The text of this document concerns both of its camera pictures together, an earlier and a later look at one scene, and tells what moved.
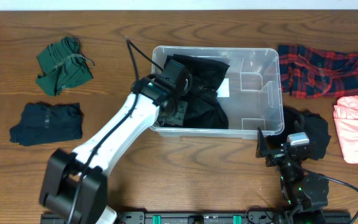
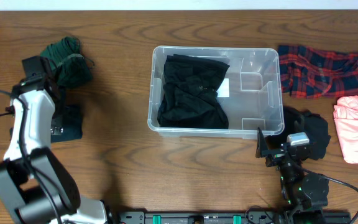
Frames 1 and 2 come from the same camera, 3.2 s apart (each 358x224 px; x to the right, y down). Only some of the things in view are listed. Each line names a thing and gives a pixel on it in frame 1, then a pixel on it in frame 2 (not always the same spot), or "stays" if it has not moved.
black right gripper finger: [261, 148] stays
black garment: [204, 111] stays
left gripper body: [177, 113] → [56, 118]
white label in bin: [223, 90] stays
